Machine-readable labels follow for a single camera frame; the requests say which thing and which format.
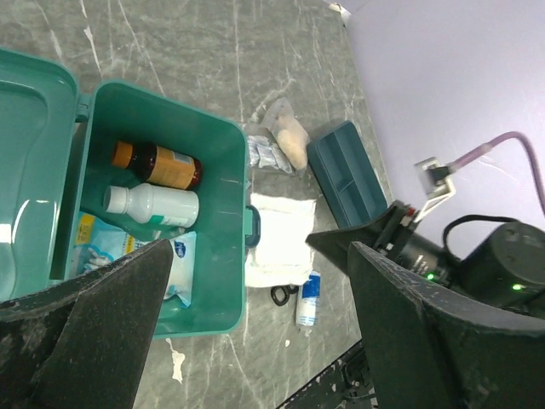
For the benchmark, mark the blue white ointment tube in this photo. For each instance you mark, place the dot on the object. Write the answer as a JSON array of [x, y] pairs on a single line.
[[307, 302]]

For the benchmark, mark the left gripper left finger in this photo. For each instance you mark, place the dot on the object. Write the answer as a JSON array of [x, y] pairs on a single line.
[[83, 343]]

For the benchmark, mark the black handled scissors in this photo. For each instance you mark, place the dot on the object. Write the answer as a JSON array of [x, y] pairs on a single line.
[[281, 294]]

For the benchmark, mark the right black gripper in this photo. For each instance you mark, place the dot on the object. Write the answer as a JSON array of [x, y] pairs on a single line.
[[392, 234]]

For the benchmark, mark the cotton ball bag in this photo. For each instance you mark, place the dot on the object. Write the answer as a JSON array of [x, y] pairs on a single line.
[[292, 139]]

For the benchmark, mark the white gauze pad packet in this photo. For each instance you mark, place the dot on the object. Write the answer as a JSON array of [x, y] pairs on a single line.
[[282, 256]]

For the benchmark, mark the dark teal divider tray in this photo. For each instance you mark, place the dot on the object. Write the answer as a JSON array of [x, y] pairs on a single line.
[[346, 176]]

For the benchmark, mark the teal medicine kit box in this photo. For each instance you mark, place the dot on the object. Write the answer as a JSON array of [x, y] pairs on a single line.
[[88, 179]]

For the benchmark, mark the white medicine bottle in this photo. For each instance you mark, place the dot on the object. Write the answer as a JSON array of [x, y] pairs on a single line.
[[149, 204]]

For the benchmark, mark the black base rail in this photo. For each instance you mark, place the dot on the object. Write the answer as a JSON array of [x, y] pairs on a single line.
[[344, 383]]

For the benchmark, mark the silver foil packets bag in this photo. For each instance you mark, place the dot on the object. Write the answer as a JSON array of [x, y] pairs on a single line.
[[266, 154]]

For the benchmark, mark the brown medicine bottle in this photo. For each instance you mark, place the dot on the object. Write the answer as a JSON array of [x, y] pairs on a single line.
[[157, 165]]

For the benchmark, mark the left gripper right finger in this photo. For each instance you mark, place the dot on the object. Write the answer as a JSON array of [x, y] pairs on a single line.
[[429, 347]]

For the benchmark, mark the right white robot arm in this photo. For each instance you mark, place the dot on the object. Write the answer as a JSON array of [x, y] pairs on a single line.
[[506, 270]]

